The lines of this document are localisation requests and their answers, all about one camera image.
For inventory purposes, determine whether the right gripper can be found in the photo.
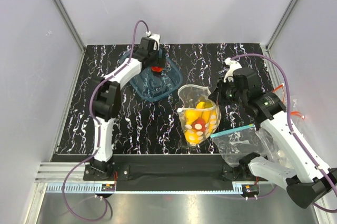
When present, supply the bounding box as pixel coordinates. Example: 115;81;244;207
209;77;247;106

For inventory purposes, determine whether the red tomato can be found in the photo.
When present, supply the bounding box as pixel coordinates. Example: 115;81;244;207
151;67;163;74

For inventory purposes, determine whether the yellow banana bunch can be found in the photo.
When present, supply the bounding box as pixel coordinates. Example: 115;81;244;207
197;101;218;132

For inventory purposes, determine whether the white dotted zip bag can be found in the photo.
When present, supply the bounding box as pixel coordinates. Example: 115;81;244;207
177;84;221;148

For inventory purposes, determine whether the red pepper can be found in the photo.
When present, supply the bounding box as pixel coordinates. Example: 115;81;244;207
192;118;206;132

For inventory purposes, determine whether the yellow lemon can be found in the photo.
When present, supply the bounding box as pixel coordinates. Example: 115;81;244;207
184;130;204;145

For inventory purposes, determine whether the small yellow fruit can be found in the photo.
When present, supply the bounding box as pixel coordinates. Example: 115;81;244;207
185;109;202;125

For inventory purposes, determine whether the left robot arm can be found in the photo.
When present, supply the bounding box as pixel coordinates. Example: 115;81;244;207
90;34;166;180

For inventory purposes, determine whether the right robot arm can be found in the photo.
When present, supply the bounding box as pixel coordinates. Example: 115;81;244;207
209;67;336;209

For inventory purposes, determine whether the teal plastic food container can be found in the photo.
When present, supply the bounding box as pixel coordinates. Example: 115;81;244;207
130;47;183;102

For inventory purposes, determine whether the orange zipper clear bag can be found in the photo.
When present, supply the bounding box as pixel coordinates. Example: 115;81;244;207
271;83;306;121

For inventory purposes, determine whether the teal zipper clear bag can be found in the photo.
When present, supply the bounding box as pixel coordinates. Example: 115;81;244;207
210;124;267;167

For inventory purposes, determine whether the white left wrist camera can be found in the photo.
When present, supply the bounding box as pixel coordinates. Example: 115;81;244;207
146;31;161;50

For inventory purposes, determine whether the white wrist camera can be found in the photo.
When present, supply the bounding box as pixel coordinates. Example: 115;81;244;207
146;31;161;50
223;58;242;83

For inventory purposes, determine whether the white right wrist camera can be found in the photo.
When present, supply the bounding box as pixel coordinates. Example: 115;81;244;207
223;58;242;83

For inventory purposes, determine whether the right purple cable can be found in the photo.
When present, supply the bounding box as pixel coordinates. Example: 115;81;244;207
223;53;337;213

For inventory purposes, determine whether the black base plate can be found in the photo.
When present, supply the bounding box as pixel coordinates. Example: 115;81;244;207
83;154;255;186

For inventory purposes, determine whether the slotted cable duct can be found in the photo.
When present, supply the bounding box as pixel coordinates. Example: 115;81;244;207
46;182;243;195

